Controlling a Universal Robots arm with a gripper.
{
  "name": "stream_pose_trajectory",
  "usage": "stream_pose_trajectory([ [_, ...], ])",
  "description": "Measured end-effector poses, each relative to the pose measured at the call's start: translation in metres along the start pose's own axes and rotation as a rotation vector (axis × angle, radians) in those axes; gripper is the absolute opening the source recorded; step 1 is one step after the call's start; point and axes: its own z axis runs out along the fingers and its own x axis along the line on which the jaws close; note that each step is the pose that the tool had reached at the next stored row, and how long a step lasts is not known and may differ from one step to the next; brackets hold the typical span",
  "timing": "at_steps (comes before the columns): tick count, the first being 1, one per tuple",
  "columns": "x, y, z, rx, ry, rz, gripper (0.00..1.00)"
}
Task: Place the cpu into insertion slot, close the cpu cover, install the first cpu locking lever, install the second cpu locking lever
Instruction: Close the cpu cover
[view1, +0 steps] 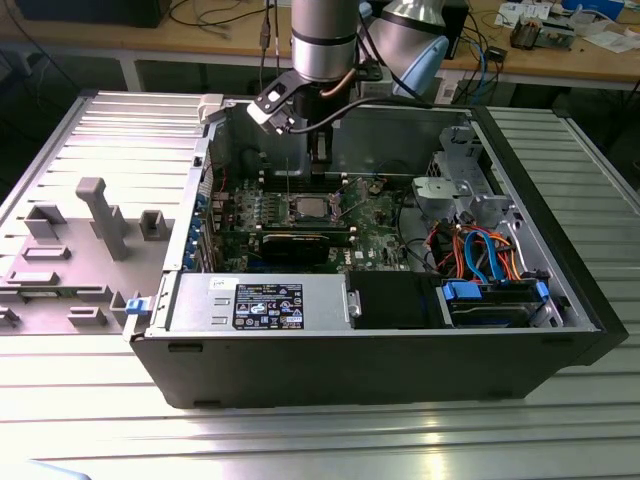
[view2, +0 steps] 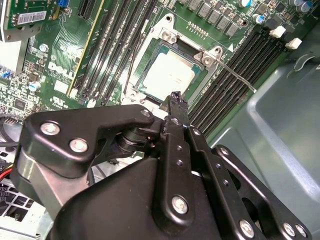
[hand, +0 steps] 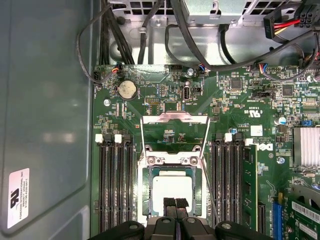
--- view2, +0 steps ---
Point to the thin metal locking lever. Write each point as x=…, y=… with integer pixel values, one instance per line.
x=237, y=76
x=131, y=67

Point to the silver CPU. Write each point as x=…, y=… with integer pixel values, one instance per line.
x=170, y=72

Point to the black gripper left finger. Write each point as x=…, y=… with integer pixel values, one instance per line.
x=65, y=125

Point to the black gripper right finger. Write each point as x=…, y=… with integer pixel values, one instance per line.
x=215, y=170

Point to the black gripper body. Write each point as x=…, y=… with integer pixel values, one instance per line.
x=112, y=207

